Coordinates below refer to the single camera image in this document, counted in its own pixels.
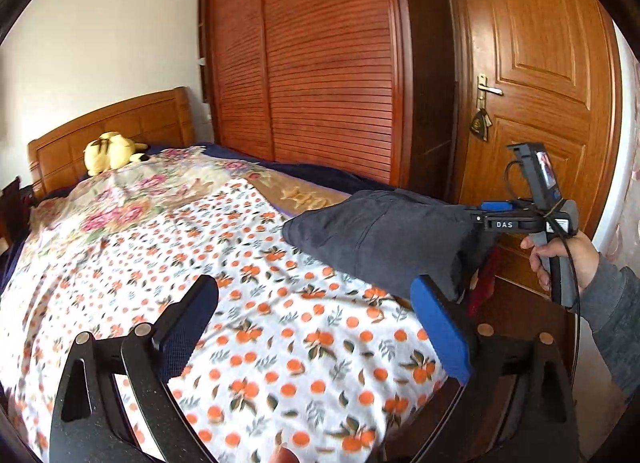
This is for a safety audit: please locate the black jacket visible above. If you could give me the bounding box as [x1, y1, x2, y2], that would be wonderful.
[282, 190, 497, 301]

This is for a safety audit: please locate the wooden chair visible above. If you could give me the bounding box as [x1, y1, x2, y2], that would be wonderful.
[0, 176, 29, 247]

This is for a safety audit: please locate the person's right forearm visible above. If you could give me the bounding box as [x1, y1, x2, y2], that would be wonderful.
[582, 255, 639, 397]

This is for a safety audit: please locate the wooden headboard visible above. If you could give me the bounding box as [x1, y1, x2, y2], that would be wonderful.
[27, 86, 198, 200]

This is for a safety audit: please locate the yellow plush toy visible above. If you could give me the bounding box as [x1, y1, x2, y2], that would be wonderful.
[84, 131, 149, 177]

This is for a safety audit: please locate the wooden door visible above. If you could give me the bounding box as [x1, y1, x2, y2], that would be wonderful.
[450, 0, 622, 235]

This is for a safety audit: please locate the brass door handle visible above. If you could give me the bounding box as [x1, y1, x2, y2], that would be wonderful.
[470, 73, 503, 142]

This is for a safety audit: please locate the person's right hand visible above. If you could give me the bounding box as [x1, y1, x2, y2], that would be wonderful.
[519, 229, 600, 296]

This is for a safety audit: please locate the wooden louvered wardrobe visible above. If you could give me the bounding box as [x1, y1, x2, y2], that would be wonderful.
[201, 0, 456, 197]

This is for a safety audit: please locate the orange print white bedsheet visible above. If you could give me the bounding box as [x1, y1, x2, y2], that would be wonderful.
[1, 179, 446, 462]

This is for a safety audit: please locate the floral pink blanket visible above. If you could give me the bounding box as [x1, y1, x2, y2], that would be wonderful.
[29, 145, 352, 244]

